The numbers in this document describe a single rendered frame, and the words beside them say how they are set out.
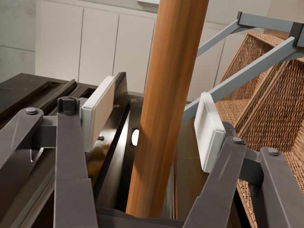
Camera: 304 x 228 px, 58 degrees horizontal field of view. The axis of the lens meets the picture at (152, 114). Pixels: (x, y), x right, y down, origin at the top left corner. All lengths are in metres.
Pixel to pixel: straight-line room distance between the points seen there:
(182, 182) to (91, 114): 0.92
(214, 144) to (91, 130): 0.07
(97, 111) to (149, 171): 0.06
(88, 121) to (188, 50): 0.07
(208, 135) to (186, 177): 0.92
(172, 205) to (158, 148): 0.17
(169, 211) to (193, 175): 0.75
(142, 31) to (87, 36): 0.71
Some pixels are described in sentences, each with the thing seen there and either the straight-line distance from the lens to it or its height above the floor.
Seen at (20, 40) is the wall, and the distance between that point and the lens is 4.15.
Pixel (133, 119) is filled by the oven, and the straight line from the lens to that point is 1.84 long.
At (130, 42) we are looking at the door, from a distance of 3.64.
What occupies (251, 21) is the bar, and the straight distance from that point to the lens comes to 1.07.
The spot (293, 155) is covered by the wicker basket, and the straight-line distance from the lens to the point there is 1.28.
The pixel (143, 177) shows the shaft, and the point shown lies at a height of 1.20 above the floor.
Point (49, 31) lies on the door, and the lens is 3.91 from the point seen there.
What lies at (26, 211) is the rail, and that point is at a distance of 0.68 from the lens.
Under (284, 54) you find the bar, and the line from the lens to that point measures 0.61.
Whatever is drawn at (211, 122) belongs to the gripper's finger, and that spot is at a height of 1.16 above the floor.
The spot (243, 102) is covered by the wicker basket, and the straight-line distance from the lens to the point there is 1.79.
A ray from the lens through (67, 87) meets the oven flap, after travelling 1.69.
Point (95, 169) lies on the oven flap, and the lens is 1.04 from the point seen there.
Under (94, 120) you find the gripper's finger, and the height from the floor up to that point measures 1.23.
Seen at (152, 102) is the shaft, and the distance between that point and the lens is 0.18.
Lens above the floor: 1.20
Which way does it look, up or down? level
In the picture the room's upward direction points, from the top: 80 degrees counter-clockwise
